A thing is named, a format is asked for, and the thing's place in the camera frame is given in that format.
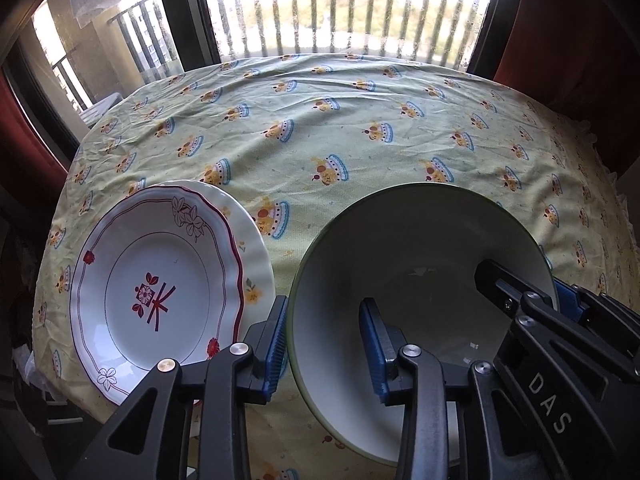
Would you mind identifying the white plastic stool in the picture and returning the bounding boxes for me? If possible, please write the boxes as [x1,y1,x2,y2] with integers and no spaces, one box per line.
[80,92,123,128]

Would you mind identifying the white plastic bag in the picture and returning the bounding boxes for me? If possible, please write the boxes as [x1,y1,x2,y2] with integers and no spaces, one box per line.
[12,345,51,396]

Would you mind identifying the scalloped plate with dark rim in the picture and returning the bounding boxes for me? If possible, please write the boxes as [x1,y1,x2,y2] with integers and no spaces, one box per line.
[69,185,246,407]

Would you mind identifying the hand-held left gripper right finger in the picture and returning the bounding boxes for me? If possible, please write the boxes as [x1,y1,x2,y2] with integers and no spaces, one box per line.
[359,297,541,480]

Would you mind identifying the dark red curtain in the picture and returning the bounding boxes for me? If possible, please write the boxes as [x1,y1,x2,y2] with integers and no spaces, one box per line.
[0,75,71,201]
[492,0,640,171]

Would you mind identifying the white plate with yellow flowers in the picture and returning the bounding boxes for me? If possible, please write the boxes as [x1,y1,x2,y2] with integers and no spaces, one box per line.
[162,179,277,318]

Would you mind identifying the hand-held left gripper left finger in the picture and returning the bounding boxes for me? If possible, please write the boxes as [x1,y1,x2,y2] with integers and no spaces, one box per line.
[67,295,290,480]

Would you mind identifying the yellow printed tablecloth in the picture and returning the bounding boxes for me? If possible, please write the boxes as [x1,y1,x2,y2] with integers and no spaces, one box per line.
[32,52,631,480]

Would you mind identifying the dark window frame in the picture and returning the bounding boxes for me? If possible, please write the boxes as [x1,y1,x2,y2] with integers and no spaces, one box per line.
[0,0,531,171]

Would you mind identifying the balcony railing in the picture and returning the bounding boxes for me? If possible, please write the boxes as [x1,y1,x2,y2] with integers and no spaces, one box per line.
[50,0,493,111]

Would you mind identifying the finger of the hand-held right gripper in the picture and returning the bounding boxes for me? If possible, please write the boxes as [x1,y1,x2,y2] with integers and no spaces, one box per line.
[474,259,551,322]
[552,280,640,346]

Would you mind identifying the grey floral ceramic bowl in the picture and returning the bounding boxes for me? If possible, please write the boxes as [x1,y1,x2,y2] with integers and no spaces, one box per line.
[286,182,560,466]

